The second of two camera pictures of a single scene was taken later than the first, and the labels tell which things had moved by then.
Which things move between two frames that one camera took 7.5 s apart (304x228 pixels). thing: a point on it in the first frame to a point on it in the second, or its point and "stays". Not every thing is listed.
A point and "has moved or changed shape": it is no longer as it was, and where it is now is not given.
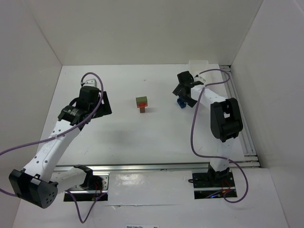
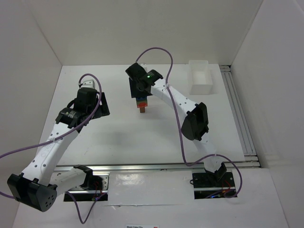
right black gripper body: x=183 y=90 to x=139 y=93
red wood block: x=142 y=105 stays
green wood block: x=141 y=99 stays
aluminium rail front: x=171 y=167 stays
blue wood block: x=181 y=103 has moved or changed shape
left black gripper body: x=104 y=104 stays
